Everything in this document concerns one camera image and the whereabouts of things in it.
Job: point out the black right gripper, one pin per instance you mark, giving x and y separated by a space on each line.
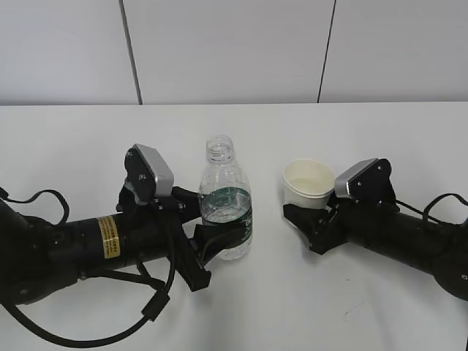
348 220

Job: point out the clear green-label water bottle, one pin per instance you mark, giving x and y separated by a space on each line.
225 195

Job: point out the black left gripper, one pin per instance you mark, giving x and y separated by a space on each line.
155 230

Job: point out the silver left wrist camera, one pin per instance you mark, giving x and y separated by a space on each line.
148 175

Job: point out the white paper cup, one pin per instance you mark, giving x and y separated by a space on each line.
307 183

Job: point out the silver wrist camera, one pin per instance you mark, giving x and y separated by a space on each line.
148 175
367 180

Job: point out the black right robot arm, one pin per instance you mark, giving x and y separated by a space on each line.
438 249

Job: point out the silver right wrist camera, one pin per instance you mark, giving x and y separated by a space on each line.
367 180

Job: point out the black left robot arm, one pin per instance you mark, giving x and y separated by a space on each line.
39 258

